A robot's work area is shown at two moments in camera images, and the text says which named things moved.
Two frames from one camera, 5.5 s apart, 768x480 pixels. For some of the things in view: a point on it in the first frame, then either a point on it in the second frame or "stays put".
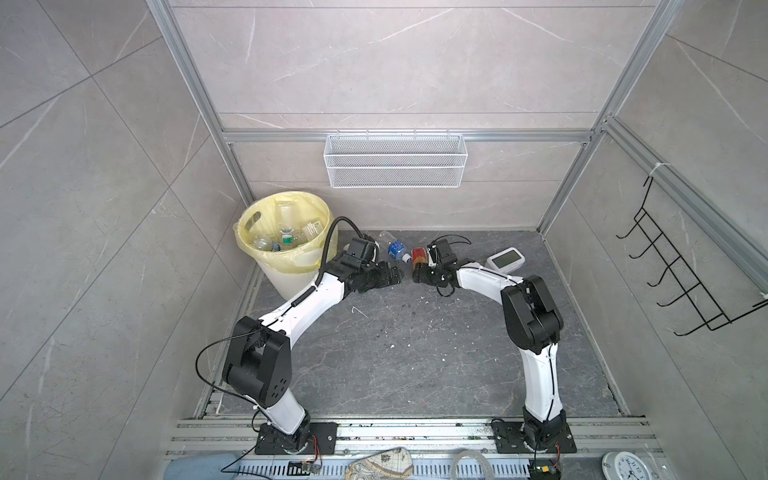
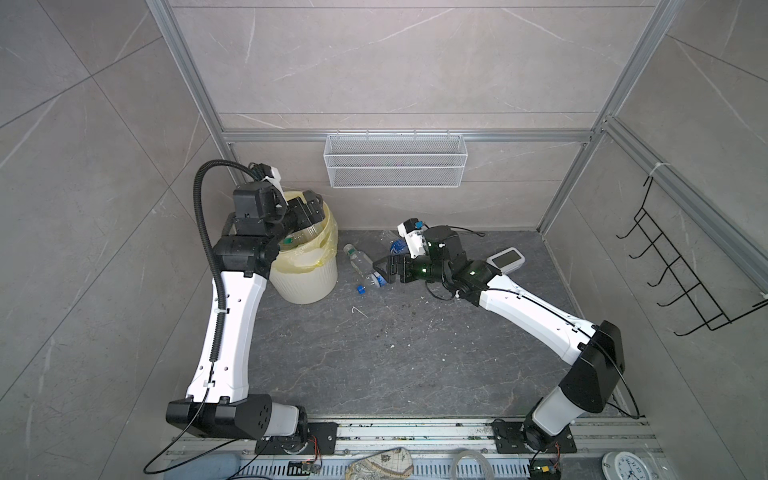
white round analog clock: [623, 465] stays put
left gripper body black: [378, 275] to [295, 217]
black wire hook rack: [679, 272] stays put
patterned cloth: [390, 464] stays put
